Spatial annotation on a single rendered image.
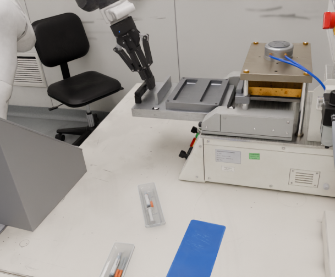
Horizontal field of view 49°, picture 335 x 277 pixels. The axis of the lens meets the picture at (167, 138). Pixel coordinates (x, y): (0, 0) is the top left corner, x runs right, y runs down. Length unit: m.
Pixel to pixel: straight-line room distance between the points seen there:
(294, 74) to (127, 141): 0.70
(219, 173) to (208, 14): 1.65
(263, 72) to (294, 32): 1.60
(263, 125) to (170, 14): 1.77
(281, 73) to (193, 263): 0.53
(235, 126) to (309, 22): 1.63
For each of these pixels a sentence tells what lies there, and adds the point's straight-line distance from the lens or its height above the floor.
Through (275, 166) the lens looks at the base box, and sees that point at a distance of 1.09.
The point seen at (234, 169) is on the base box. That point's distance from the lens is 1.11.
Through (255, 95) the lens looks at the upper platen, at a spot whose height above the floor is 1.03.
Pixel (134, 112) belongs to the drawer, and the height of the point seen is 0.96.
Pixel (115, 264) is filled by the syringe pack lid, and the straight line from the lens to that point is 0.94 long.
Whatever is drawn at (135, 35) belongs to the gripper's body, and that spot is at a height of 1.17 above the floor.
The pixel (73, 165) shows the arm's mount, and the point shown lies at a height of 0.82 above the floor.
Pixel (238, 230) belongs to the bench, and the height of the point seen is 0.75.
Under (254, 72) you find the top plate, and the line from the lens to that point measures 1.01.
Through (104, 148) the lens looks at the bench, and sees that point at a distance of 1.41.
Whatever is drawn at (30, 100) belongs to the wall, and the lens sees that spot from 3.57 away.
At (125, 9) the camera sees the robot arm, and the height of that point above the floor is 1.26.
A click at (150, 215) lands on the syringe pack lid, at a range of 1.04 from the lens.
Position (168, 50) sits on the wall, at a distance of 2.76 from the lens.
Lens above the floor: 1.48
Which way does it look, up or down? 31 degrees down
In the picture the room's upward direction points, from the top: 5 degrees counter-clockwise
